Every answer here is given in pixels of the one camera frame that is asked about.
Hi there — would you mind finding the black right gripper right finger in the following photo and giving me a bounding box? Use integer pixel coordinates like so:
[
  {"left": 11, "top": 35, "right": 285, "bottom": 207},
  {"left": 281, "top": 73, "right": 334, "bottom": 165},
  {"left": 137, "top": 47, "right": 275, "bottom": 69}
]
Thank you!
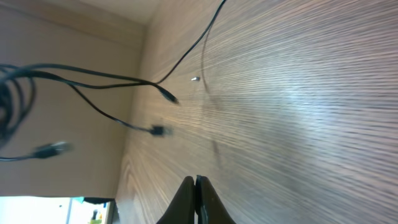
[{"left": 195, "top": 175, "right": 236, "bottom": 224}]

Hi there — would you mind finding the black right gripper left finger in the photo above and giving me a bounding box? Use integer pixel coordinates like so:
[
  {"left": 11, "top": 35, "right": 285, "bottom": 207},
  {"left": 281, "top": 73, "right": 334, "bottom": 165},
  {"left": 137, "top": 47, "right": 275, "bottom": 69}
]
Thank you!
[{"left": 157, "top": 176, "right": 195, "bottom": 224}]

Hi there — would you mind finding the black usb cable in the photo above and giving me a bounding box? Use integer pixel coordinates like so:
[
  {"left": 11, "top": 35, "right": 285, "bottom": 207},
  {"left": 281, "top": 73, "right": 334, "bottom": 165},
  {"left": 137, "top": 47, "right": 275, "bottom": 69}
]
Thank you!
[{"left": 0, "top": 0, "right": 228, "bottom": 162}]

